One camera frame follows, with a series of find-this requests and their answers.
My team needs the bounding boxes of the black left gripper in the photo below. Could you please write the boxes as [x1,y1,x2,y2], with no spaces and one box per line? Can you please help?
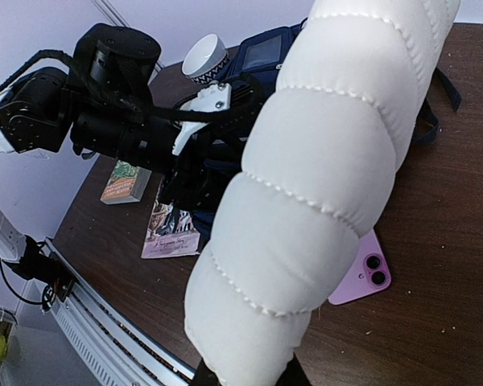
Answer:
[160,133,233,211]

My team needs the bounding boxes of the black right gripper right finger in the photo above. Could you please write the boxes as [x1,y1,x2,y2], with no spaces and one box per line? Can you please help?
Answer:
[283,355,310,386]

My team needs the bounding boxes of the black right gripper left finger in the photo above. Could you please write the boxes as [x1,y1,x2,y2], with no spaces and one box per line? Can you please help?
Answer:
[191,360,221,386]

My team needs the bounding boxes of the white quilted pencil pouch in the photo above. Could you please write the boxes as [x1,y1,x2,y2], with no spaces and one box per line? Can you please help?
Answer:
[184,1,460,385]

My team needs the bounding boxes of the navy blue student backpack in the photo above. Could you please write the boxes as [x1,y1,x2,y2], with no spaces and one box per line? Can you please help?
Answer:
[176,18,464,258]

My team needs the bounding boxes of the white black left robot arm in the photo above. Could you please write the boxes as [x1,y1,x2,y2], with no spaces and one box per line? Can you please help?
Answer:
[0,23,242,214]

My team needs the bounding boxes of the pink Shakespeare story book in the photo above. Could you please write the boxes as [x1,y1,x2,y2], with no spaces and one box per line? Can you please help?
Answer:
[141,183,202,260]

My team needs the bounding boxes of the orange green treehouse book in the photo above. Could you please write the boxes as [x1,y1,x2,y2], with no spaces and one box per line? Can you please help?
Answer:
[101,161,151,205]

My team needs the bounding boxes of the white patterned ceramic bowl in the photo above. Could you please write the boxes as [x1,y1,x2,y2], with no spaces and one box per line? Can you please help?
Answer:
[181,34,229,85]

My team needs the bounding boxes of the pink smartphone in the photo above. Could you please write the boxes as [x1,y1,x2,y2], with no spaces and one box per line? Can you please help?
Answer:
[328,230,392,306]

